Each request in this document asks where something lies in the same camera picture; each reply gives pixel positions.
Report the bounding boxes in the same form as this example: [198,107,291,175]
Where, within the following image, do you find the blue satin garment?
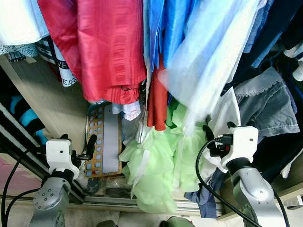
[143,0,199,71]

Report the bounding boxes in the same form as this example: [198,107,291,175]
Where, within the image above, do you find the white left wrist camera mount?
[45,139,82,179]

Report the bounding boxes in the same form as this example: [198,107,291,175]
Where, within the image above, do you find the grey lace-trimmed garment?
[234,66,300,139]

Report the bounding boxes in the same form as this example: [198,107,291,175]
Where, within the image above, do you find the red satin garment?
[37,0,147,105]

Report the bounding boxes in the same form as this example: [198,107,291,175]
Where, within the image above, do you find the plain white shirt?
[211,87,242,140]

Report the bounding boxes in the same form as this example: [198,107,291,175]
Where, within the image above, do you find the white garment with black lettering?
[37,35,79,87]

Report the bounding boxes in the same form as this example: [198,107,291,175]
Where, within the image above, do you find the dark navy garment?
[223,0,303,90]

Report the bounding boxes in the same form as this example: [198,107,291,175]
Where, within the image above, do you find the white dotted garment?
[0,44,39,62]

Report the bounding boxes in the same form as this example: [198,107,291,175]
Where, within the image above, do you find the small white pink-trimmed cloth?
[111,101,143,121]

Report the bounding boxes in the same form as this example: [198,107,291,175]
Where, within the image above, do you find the pale blue tulle garment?
[159,0,266,135]

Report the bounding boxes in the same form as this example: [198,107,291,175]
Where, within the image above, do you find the metal wardrobe door track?
[0,102,225,219]

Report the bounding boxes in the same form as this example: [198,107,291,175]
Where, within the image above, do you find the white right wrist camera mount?
[222,126,259,172]

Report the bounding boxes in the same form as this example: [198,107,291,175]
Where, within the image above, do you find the black and blue striped garment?
[0,92,48,145]

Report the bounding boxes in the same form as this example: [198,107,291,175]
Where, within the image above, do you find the narrow orange-red garment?
[146,57,169,131]

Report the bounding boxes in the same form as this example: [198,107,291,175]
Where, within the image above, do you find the blue denim jeans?
[184,168,230,219]

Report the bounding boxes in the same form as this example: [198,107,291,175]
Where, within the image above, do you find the white sheer garment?
[0,0,50,46]

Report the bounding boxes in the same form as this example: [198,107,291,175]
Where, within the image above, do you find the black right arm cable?
[196,139,261,227]

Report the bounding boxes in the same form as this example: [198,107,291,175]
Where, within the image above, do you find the right robot leg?
[159,216,196,227]

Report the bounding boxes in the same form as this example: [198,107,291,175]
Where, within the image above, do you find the orange shape puzzle board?
[84,105,124,179]

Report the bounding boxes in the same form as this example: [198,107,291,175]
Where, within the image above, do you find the left robot leg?
[95,220,119,227]

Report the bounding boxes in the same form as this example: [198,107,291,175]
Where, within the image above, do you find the robot leg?
[95,220,119,227]
[159,216,196,227]

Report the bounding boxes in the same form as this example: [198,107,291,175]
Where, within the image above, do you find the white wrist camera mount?
[222,126,259,172]
[45,139,82,179]

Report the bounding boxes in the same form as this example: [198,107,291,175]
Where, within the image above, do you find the light green tulle dress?
[118,99,216,214]

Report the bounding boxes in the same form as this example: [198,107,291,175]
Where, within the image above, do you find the white garment with navy stripes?
[283,42,303,82]

